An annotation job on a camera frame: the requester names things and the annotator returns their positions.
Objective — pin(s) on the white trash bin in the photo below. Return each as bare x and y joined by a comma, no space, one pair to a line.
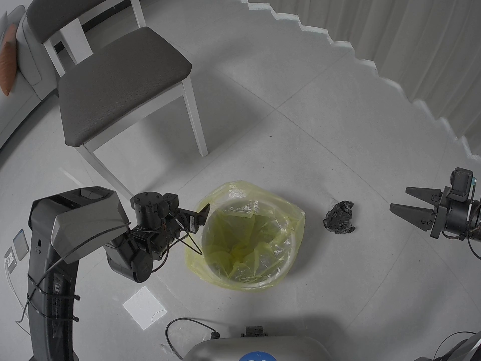
209,239

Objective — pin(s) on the beige curtain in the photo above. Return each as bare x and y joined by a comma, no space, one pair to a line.
394,21

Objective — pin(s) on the black plastic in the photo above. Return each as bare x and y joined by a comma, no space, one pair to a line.
338,218

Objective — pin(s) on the orange cushion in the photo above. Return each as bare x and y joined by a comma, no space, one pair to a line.
7,62

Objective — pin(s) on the yellow plastic bag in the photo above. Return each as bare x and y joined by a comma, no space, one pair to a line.
240,254

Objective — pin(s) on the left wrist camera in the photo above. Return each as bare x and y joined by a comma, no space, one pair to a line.
170,202

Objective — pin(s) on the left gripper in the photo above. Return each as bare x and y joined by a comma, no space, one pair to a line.
186,220

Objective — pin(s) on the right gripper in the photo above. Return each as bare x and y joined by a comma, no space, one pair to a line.
456,218

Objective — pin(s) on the pale grey sofa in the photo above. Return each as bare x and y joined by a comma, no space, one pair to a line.
32,51

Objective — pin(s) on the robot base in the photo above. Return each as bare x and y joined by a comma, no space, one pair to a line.
263,348

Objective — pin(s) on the grey white chair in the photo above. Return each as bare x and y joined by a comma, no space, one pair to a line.
120,81

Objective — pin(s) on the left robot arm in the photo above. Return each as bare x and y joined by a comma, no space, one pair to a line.
82,228

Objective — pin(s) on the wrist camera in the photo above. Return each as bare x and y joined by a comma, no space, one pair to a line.
170,202
463,182

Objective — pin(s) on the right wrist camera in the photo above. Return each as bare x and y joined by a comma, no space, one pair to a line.
463,182

